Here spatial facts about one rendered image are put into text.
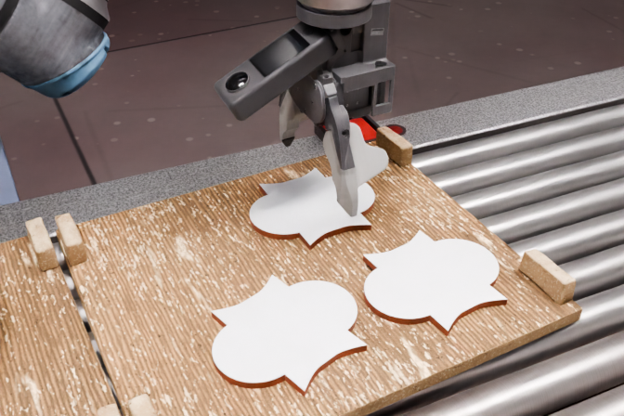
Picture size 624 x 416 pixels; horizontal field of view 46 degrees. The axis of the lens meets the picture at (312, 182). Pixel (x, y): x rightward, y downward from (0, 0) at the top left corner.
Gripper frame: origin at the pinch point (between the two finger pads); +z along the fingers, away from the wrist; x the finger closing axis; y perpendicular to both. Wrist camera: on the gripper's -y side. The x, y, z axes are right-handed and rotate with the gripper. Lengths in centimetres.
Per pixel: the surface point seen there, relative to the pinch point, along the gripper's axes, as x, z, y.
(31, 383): -10.9, 3.3, -32.0
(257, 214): 0.8, 2.8, -6.1
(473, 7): 232, 104, 221
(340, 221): -4.5, 2.6, 1.1
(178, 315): -9.0, 3.3, -18.5
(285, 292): -11.6, 2.5, -8.9
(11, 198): 27.8, 10.9, -28.8
